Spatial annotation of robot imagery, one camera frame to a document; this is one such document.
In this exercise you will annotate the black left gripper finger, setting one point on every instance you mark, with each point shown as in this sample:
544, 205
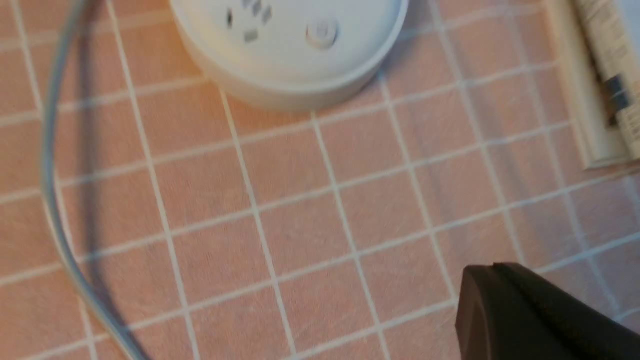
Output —
508, 312

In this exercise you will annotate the white desk lamp base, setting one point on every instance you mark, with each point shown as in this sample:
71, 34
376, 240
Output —
292, 55

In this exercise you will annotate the white booklet under book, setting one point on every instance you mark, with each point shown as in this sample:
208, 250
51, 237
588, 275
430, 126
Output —
599, 141

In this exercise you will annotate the white book with black text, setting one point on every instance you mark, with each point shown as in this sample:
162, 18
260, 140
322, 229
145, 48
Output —
613, 31

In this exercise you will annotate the pink checked tablecloth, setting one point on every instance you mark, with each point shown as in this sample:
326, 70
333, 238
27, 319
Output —
219, 231

